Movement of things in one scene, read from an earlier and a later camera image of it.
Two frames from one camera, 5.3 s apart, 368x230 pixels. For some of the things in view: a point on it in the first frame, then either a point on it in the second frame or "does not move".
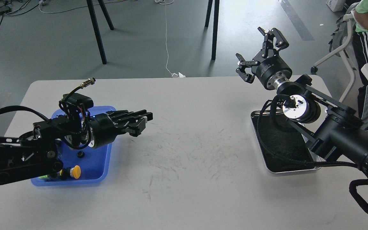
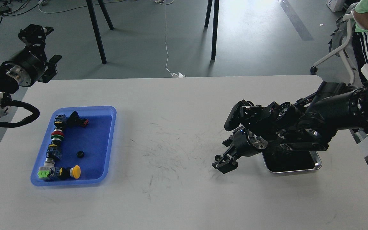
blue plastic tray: (93, 162) does not move
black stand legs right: (216, 12) does not move
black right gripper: (271, 72) → (245, 143)
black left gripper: (104, 130) → (26, 64)
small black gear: (80, 154) does not move
